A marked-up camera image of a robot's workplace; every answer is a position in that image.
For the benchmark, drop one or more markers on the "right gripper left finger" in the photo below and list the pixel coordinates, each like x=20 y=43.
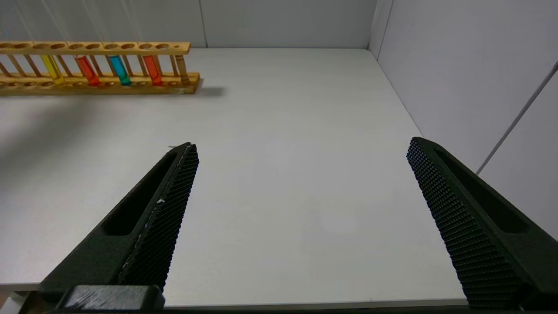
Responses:
x=144 y=235

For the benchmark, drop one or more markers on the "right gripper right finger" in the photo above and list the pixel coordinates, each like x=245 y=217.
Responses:
x=479 y=235

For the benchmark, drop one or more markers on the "test tube with orange pigment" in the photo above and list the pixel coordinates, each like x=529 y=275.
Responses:
x=88 y=70
x=153 y=70

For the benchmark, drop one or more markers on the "test tube with teal pigment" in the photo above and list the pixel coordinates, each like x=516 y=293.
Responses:
x=120 y=70

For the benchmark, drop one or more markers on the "test tube with yellow pigment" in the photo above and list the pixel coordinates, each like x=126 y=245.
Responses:
x=53 y=69

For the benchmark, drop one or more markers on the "wooden test tube rack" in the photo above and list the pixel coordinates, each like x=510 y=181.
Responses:
x=100 y=47

